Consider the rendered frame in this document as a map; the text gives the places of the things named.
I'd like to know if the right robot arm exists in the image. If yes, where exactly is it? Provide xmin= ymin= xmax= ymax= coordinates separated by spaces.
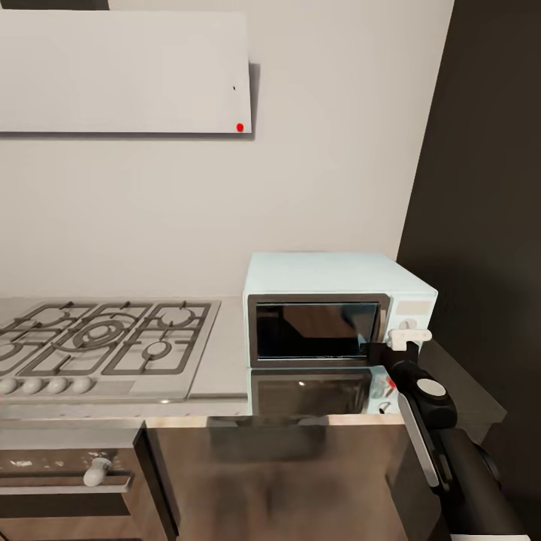
xmin=358 ymin=329 xmax=530 ymax=541

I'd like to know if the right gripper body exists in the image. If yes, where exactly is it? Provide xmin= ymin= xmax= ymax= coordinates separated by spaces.
xmin=367 ymin=343 xmax=419 ymax=377

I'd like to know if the microwave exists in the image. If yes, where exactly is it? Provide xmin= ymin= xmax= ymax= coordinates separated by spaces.
xmin=243 ymin=252 xmax=438 ymax=369

